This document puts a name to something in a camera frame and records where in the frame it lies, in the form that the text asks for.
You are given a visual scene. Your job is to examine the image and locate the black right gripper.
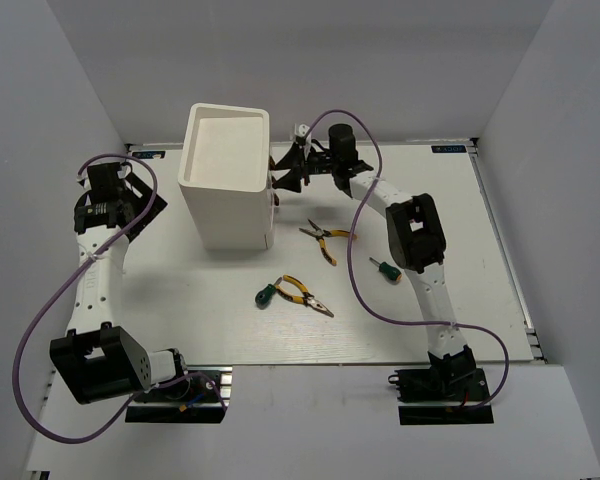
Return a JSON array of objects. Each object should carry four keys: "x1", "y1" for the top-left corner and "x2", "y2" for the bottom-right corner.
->
[{"x1": 272, "y1": 142, "x2": 339, "y2": 193}]

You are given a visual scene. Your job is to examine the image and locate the white drawer cabinet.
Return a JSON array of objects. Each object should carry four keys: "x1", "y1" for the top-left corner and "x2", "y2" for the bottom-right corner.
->
[{"x1": 178, "y1": 103, "x2": 275, "y2": 250}]

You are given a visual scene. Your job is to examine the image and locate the yellow needle-nose pliers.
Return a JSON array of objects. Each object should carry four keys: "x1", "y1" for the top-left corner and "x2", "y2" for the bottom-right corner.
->
[
  {"x1": 275, "y1": 275, "x2": 334, "y2": 318},
  {"x1": 299, "y1": 219, "x2": 357, "y2": 266}
]

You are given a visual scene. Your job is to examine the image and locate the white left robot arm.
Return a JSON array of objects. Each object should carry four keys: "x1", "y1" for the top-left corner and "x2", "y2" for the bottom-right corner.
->
[{"x1": 50, "y1": 161, "x2": 192, "y2": 404}]

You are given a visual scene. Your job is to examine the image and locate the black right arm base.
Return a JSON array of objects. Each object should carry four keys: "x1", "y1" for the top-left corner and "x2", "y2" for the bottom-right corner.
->
[{"x1": 388, "y1": 368, "x2": 494, "y2": 426}]

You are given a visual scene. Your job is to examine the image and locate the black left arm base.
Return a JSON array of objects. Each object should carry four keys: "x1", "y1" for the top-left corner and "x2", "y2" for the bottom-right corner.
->
[{"x1": 125, "y1": 366, "x2": 233, "y2": 424}]

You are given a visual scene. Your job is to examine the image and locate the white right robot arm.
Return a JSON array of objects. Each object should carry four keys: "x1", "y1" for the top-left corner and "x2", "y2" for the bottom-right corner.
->
[{"x1": 271, "y1": 123, "x2": 477, "y2": 402}]

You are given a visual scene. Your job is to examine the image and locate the blue table label left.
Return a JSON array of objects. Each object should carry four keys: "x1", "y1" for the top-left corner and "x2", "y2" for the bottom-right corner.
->
[{"x1": 131, "y1": 150, "x2": 166, "y2": 160}]

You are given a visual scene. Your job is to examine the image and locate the blue table label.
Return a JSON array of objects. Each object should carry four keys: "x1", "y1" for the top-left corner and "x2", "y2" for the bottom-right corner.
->
[
  {"x1": 131, "y1": 150, "x2": 166, "y2": 160},
  {"x1": 431, "y1": 145, "x2": 467, "y2": 154}
]

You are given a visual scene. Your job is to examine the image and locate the stubby green orange screwdriver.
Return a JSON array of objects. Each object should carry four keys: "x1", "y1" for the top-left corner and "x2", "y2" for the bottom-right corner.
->
[{"x1": 369, "y1": 257, "x2": 402, "y2": 284}]

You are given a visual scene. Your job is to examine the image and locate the blue table label right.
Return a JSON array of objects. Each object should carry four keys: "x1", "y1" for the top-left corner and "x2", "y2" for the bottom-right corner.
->
[{"x1": 431, "y1": 145, "x2": 467, "y2": 154}]

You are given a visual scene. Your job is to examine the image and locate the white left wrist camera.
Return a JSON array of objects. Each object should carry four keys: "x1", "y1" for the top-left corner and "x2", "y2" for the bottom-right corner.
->
[{"x1": 117, "y1": 161, "x2": 133, "y2": 179}]

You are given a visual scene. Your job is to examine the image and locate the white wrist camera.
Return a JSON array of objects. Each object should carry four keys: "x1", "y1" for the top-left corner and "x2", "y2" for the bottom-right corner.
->
[
  {"x1": 292, "y1": 123, "x2": 310, "y2": 147},
  {"x1": 117, "y1": 161, "x2": 133, "y2": 179}
]

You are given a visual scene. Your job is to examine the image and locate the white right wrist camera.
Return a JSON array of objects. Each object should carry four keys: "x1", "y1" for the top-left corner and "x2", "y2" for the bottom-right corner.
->
[{"x1": 292, "y1": 123, "x2": 310, "y2": 147}]

